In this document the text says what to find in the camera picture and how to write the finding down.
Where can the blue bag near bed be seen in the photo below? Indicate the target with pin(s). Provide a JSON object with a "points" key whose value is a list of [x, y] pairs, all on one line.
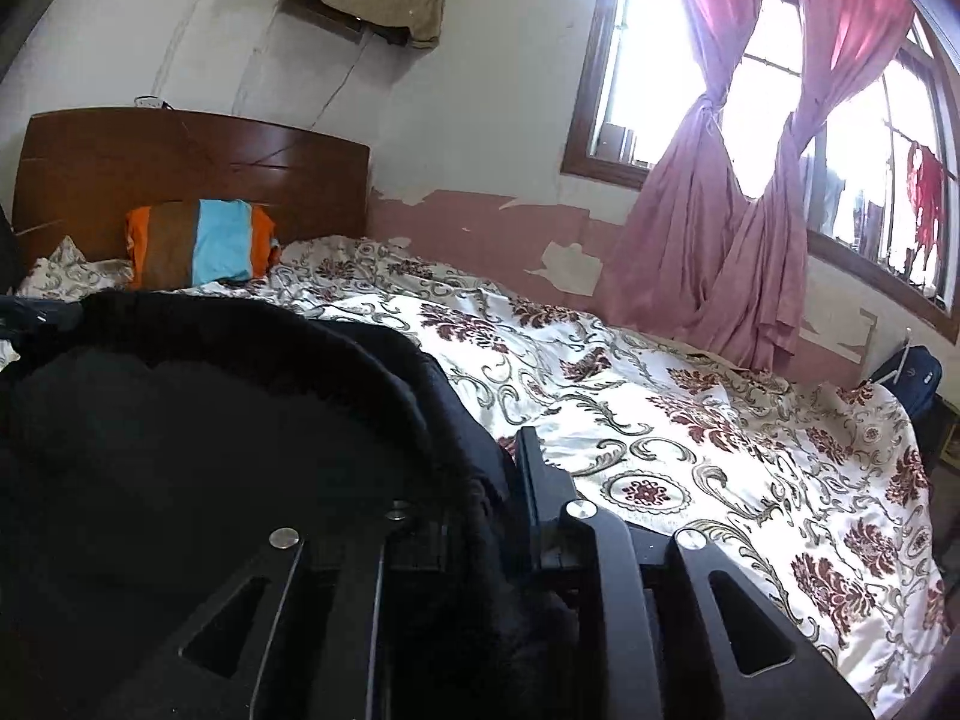
{"points": [[912, 375]]}

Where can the wooden bed headboard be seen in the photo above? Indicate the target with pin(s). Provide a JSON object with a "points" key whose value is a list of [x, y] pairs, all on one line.
{"points": [[82, 170]]}

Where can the orange blue brown striped pillow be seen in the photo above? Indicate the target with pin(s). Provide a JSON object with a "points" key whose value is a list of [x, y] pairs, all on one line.
{"points": [[177, 245]]}

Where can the dark navy padded jacket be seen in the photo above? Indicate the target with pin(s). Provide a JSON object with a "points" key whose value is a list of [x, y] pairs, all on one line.
{"points": [[216, 508]]}

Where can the pink curtain panel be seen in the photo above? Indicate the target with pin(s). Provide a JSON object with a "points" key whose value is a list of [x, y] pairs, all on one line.
{"points": [[757, 302], [672, 270]]}

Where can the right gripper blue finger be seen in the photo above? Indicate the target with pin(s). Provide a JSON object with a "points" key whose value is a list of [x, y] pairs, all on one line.
{"points": [[546, 491]]}

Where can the pink curtain left panel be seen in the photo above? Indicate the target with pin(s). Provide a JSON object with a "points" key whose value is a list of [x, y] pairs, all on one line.
{"points": [[672, 270]]}

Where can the floral patterned bed quilt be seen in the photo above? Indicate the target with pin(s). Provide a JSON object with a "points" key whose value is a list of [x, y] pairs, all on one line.
{"points": [[818, 492]]}

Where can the red clothes hanging outside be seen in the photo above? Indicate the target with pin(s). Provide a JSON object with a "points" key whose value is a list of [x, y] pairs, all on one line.
{"points": [[925, 189]]}

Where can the pink curtain right panel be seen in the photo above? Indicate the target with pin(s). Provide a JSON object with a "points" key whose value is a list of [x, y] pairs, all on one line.
{"points": [[757, 302]]}

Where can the wooden framed window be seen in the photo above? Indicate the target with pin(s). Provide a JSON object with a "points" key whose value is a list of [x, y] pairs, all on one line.
{"points": [[640, 77]]}

